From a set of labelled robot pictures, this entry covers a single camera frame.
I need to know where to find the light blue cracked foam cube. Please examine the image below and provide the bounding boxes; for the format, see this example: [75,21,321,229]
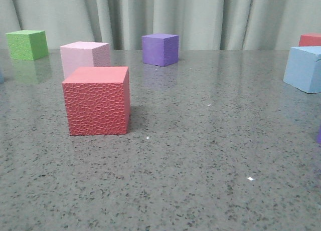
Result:
[283,46,320,93]

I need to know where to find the pink foam cube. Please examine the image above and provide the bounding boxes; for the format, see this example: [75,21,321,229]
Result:
[60,41,110,79]

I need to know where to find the green foam cube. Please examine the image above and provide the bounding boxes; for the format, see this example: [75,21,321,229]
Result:
[6,30,49,61]

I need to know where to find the grey curtain backdrop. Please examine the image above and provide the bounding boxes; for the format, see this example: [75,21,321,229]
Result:
[1,0,320,50]

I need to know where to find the dark purple foam cube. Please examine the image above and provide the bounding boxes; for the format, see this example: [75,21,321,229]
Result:
[141,34,179,67]

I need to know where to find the red textured foam cube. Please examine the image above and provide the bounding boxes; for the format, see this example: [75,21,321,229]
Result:
[62,66,130,135]

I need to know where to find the red foam cube right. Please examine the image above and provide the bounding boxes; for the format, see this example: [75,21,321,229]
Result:
[298,33,321,46]

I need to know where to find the light purple foam cube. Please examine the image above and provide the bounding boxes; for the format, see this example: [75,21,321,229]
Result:
[316,127,321,144]

